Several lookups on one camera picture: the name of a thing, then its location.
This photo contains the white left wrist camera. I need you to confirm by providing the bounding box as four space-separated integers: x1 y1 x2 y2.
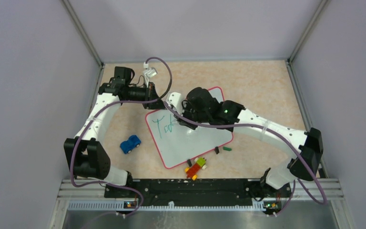
142 62 157 85

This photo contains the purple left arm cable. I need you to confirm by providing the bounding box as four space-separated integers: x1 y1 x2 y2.
70 56 173 219

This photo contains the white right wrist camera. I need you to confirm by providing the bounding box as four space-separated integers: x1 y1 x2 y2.
166 92 185 115

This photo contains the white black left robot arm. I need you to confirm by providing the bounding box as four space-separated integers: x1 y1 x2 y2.
63 64 163 197

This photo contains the red yellow toy brick car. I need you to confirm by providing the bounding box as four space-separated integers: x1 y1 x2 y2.
184 157 207 180

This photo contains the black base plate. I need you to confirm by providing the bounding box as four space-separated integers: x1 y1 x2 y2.
104 178 291 207

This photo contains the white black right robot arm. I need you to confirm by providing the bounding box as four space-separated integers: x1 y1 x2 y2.
168 87 323 197

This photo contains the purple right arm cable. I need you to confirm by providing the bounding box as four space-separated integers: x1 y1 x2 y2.
164 101 328 217

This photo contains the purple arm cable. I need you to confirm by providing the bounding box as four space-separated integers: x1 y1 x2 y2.
164 101 328 217
70 56 173 219

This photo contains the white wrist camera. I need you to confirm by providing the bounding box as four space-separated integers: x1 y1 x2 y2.
142 62 157 85
166 92 185 115

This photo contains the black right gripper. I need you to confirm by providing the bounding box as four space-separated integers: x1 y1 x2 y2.
174 100 210 130

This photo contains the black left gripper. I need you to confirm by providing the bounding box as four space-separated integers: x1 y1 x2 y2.
125 82 167 110

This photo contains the pink-framed whiteboard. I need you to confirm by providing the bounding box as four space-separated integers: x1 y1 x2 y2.
144 86 234 170

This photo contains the green marker cap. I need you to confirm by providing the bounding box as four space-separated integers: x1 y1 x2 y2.
223 146 232 151

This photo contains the aluminium frame rail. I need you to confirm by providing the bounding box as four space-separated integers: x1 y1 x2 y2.
49 178 355 229

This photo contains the blue toy car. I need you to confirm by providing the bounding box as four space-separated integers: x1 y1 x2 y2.
120 135 142 154

